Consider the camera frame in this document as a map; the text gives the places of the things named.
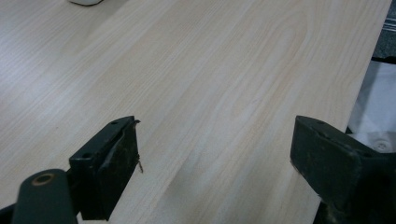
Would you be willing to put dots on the white cloth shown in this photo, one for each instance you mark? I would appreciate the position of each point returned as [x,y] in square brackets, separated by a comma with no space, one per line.
[375,105]

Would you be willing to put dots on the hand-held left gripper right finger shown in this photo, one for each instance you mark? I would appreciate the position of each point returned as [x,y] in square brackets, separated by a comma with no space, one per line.
[330,161]

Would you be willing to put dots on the white rounded object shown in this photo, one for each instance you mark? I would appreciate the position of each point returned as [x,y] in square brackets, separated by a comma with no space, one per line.
[85,2]

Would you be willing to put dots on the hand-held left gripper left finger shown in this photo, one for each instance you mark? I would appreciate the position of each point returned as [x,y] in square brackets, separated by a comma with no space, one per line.
[102,168]

